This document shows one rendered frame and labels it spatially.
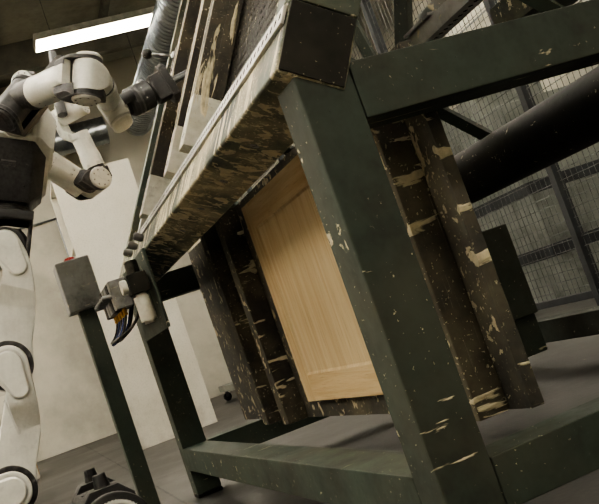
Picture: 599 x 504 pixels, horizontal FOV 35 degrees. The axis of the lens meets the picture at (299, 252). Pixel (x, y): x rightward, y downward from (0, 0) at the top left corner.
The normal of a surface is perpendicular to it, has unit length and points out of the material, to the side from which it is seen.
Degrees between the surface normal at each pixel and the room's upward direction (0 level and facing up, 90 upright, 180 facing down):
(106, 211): 90
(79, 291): 90
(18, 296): 111
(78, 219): 90
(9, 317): 90
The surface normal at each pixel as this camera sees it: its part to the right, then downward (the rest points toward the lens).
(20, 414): 0.43, 0.23
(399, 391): -0.90, 0.29
